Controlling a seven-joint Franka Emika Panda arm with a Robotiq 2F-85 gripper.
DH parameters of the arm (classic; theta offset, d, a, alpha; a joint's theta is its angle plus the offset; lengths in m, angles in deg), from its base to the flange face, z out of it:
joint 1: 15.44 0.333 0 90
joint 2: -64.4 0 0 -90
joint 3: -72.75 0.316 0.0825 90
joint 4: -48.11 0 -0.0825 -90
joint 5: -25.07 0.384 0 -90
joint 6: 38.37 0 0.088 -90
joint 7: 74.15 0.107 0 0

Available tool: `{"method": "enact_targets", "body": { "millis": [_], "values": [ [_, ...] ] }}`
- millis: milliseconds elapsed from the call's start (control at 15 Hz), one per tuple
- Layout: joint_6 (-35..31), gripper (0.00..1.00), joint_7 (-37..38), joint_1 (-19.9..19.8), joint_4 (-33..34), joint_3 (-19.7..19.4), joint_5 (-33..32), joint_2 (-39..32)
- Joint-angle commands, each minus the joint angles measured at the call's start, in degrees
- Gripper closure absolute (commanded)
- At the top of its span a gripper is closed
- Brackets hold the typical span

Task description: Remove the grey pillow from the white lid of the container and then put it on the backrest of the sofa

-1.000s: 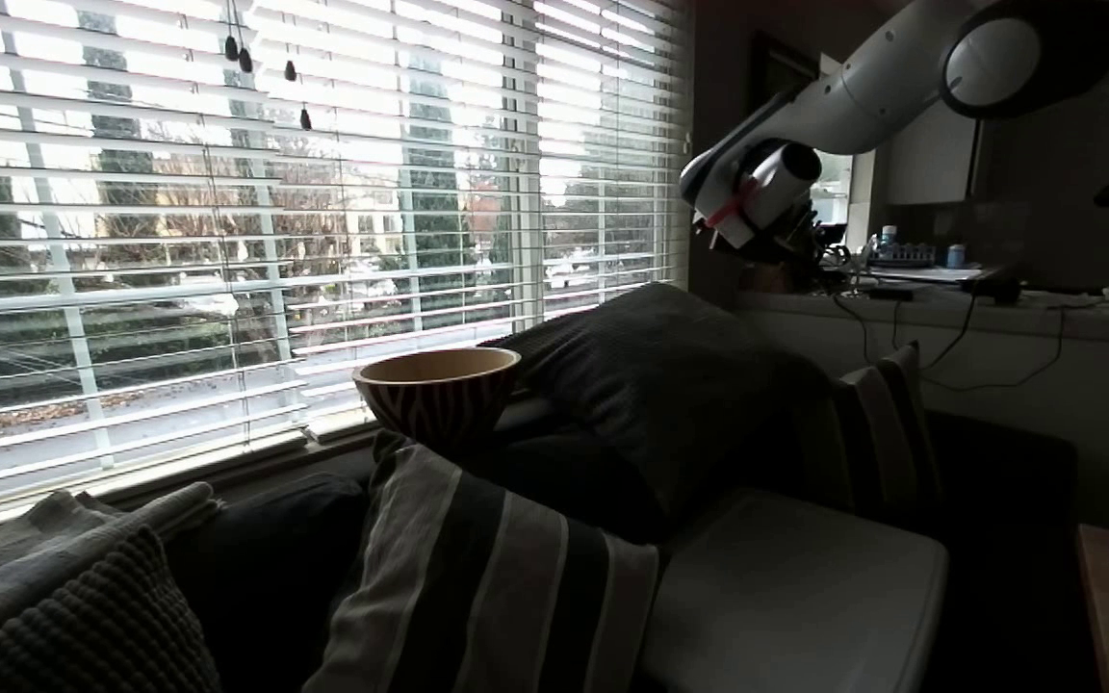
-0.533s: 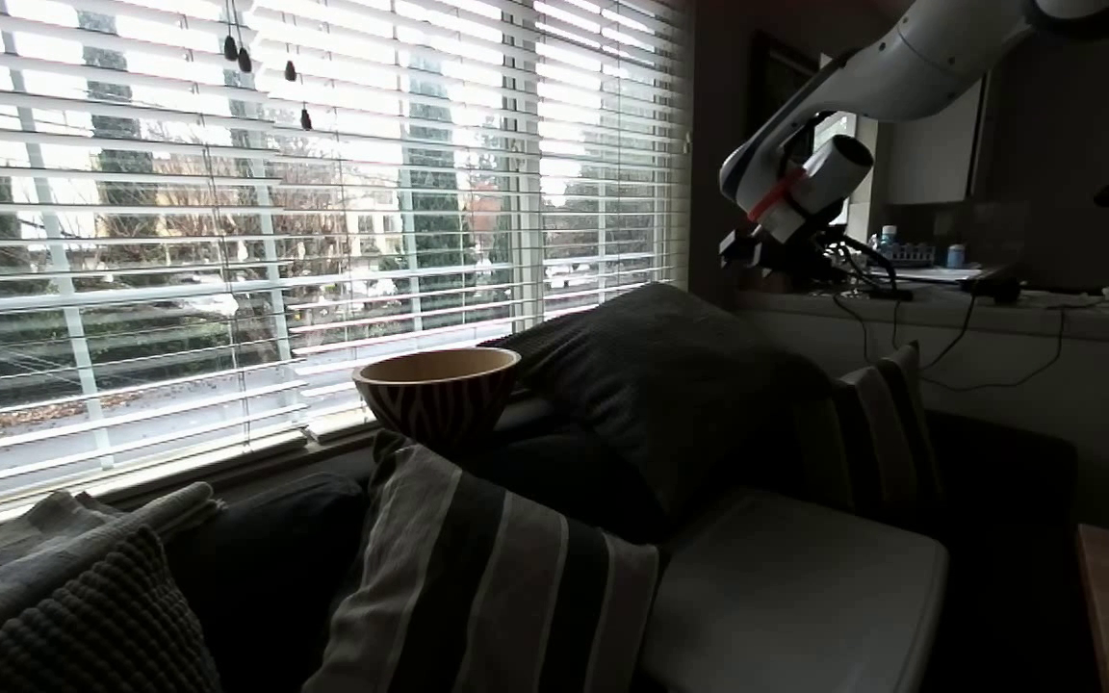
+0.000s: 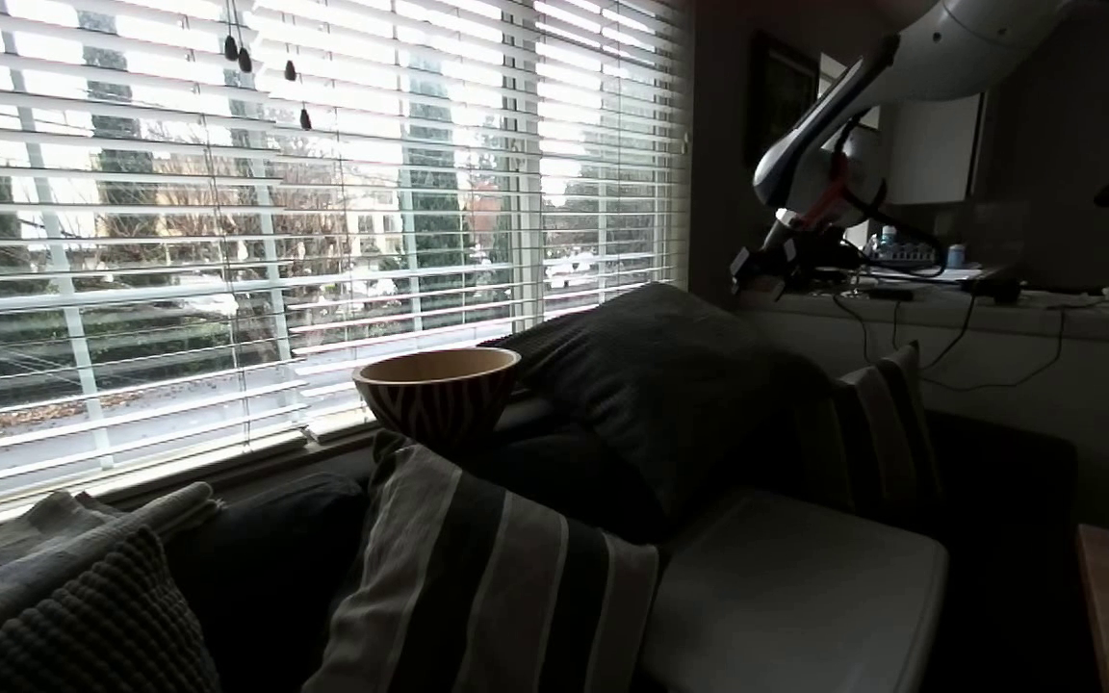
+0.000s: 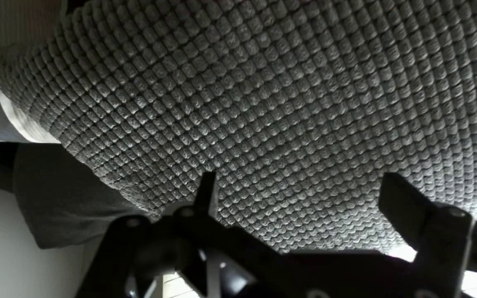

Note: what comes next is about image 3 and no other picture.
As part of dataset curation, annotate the white venetian blind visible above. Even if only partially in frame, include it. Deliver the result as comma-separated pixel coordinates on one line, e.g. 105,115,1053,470
0,0,538,538
531,0,695,367

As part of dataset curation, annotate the grey textured cushion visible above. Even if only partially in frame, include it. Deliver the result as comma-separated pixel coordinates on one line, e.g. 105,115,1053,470
0,522,224,693

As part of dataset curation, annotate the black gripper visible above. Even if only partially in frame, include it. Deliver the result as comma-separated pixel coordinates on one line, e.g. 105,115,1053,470
727,190,852,296

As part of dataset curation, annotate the wooden bowl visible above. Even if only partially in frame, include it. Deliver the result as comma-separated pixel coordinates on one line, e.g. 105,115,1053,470
351,343,526,456

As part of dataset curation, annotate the white monitor panel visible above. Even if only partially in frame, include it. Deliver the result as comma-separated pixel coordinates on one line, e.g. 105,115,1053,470
881,90,994,213

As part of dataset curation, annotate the dark picture frame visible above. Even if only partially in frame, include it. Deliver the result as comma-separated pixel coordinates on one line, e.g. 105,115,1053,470
742,32,827,148

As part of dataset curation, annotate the white desk counter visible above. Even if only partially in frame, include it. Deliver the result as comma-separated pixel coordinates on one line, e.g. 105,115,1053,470
742,282,1109,533

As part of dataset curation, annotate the grey waffle-knit pillow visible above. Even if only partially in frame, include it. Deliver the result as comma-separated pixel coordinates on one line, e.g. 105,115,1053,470
502,282,839,547

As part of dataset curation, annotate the grey white striped pillow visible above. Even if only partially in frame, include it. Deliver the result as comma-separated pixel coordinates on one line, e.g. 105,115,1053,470
296,435,662,693
819,343,947,529

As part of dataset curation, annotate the dark sofa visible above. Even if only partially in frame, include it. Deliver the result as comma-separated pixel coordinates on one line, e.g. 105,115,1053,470
161,403,1088,693

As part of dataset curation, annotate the stack of papers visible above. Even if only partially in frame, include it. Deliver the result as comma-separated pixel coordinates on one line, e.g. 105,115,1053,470
871,262,1007,289

